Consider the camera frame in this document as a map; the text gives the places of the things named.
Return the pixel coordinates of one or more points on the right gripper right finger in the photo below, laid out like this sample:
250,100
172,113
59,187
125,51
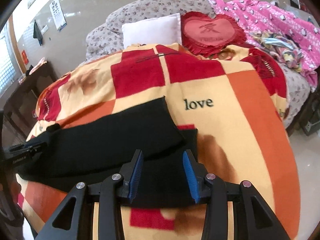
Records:
252,216

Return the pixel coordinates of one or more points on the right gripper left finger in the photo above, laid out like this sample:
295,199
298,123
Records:
73,218

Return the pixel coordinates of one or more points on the black pants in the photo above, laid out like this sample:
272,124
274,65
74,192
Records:
96,150

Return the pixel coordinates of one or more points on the dark wooden side table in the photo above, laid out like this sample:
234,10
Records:
19,109

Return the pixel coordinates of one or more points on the orange red patchwork blanket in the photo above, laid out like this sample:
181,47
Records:
235,100

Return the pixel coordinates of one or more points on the grey floral quilt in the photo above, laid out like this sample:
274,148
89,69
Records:
108,38

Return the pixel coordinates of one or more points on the colourful crumpled cloth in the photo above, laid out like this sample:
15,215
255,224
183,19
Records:
281,48

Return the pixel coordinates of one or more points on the red heart cushion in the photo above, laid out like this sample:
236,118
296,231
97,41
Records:
205,36

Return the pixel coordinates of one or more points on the white pillow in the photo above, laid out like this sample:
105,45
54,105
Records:
164,30

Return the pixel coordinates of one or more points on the pink patterned quilt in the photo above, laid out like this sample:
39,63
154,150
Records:
256,16

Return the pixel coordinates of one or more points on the dark wooden bed frame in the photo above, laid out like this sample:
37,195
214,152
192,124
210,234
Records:
304,114

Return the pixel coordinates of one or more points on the dark cloth hanging on wall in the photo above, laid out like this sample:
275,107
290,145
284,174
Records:
37,34

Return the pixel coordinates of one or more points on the wall calendar poster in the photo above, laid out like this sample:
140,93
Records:
57,14

